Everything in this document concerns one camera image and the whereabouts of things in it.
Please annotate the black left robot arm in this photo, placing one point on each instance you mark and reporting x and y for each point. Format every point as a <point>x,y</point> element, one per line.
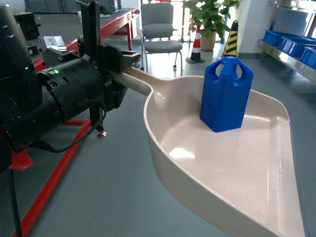
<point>32,103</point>

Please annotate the red tape tag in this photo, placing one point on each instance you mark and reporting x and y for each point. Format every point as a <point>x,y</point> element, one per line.
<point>20,160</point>

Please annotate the blue bin on shelf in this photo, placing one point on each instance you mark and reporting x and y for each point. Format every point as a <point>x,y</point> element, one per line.
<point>273,38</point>

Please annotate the stainless steel shelf rail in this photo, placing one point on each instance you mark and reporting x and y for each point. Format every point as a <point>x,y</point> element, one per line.
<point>289,61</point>

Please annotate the blue plastic jug part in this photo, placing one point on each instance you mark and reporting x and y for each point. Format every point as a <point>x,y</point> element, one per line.
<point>226,89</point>

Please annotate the potted green plant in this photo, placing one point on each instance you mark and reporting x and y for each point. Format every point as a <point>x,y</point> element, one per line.
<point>211,16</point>

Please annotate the red white traffic cone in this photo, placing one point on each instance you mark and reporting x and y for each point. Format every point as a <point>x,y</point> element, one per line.
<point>196,51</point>

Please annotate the yellow black traffic cone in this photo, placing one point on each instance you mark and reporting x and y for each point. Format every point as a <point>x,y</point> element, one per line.
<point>231,44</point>

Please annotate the red table frame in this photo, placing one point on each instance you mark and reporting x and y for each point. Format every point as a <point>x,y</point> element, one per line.
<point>71,85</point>

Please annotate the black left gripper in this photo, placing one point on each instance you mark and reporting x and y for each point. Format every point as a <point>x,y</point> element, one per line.
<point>105,58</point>

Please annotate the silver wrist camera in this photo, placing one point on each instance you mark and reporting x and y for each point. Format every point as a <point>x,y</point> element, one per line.
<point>55,42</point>

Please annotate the beige plastic dustpan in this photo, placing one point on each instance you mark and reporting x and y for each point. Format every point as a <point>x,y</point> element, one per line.
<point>242,181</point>

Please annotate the grey office chair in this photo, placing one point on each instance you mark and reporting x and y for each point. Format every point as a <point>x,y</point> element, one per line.
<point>157,30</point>

